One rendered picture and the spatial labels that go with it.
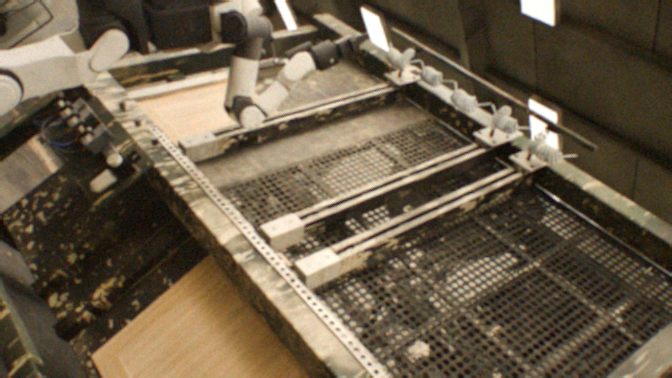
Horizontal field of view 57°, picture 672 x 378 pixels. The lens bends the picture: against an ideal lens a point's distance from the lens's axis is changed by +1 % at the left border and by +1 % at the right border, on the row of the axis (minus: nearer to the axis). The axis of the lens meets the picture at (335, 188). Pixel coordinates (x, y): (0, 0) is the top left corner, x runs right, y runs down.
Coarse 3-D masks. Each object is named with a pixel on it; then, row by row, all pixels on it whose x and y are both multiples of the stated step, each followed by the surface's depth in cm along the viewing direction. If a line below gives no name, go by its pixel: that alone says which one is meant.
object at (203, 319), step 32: (192, 288) 204; (224, 288) 201; (160, 320) 201; (192, 320) 197; (224, 320) 194; (256, 320) 191; (96, 352) 201; (128, 352) 198; (160, 352) 194; (192, 352) 191; (224, 352) 188; (256, 352) 185; (288, 352) 182
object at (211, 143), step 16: (416, 48) 263; (400, 64) 263; (400, 80) 266; (416, 80) 271; (352, 96) 258; (368, 96) 259; (384, 96) 266; (400, 96) 273; (288, 112) 240; (304, 112) 242; (320, 112) 245; (336, 112) 252; (352, 112) 258; (224, 128) 225; (240, 128) 228; (256, 128) 228; (272, 128) 233; (288, 128) 239; (304, 128) 245; (192, 144) 214; (208, 144) 217; (224, 144) 222; (240, 144) 227; (192, 160) 217
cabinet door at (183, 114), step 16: (160, 96) 246; (176, 96) 248; (192, 96) 250; (208, 96) 252; (256, 96) 257; (160, 112) 238; (176, 112) 239; (192, 112) 241; (208, 112) 243; (224, 112) 244; (160, 128) 229; (176, 128) 231; (192, 128) 232; (208, 128) 233; (176, 144) 222
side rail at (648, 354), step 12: (660, 336) 175; (648, 348) 171; (660, 348) 171; (636, 360) 167; (648, 360) 167; (660, 360) 168; (612, 372) 162; (624, 372) 163; (636, 372) 163; (648, 372) 164; (660, 372) 164
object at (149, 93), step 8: (224, 72) 265; (264, 72) 274; (272, 72) 277; (184, 80) 255; (192, 80) 256; (200, 80) 257; (208, 80) 258; (216, 80) 259; (224, 80) 262; (152, 88) 246; (160, 88) 247; (168, 88) 248; (176, 88) 249; (184, 88) 251; (192, 88) 254; (136, 96) 240; (144, 96) 242; (152, 96) 244
